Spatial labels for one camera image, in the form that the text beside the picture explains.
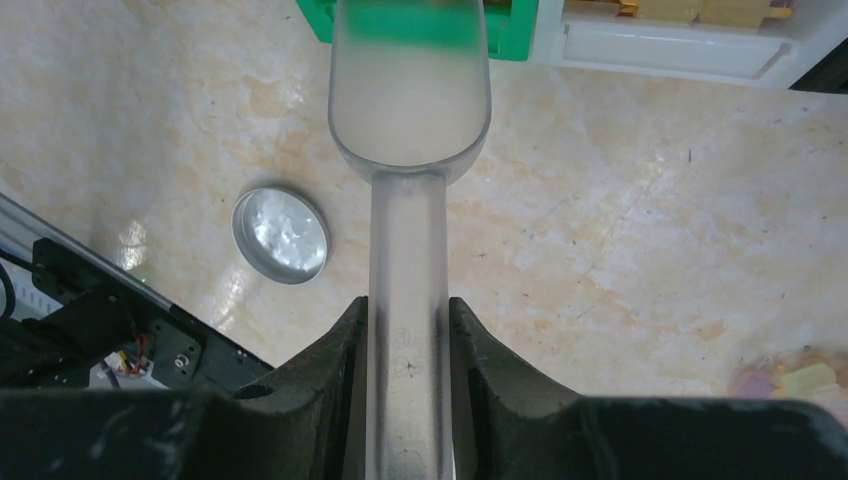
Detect black candy bin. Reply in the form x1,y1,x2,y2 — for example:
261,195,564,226
790,39,848,95

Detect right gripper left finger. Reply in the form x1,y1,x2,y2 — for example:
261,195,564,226
1,297,368,479

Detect white bin orange candies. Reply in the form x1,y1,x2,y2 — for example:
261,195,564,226
529,1,847,89

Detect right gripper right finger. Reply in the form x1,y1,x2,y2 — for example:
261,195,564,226
449,297,847,479

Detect clear plastic scoop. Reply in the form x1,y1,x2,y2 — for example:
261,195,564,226
328,1,492,479

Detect green candy bin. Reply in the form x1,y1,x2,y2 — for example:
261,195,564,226
295,0,539,63

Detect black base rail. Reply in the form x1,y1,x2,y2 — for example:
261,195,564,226
1,238,272,395

